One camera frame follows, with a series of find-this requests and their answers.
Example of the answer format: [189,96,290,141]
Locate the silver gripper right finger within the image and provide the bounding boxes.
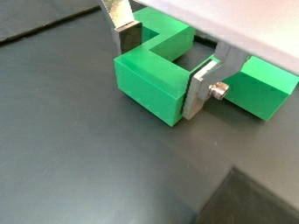
[182,41,249,119]

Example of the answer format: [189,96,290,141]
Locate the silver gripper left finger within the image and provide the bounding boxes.
[99,0,143,54]

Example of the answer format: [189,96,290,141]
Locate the green stepped block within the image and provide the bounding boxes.
[115,8,299,126]

